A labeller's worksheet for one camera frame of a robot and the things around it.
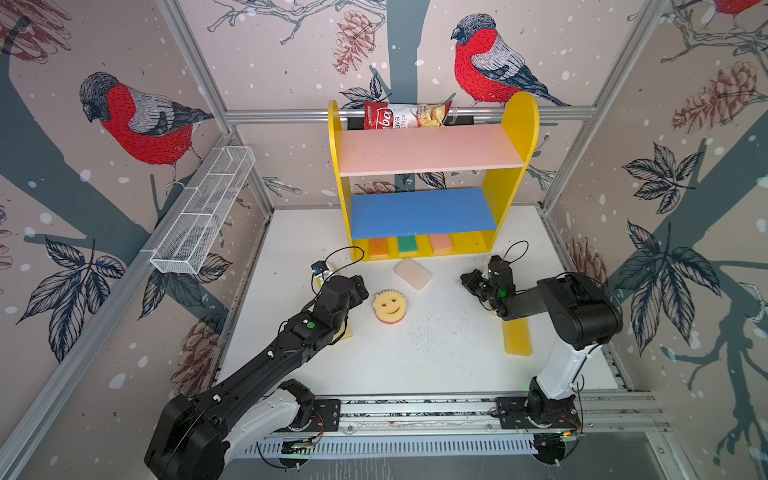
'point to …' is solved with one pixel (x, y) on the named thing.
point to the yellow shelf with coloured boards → (432, 181)
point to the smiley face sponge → (389, 306)
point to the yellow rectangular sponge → (517, 337)
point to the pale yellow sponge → (348, 333)
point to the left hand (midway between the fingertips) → (354, 283)
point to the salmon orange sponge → (441, 243)
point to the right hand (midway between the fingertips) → (457, 279)
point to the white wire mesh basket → (198, 209)
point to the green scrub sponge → (407, 244)
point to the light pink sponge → (413, 272)
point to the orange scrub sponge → (379, 248)
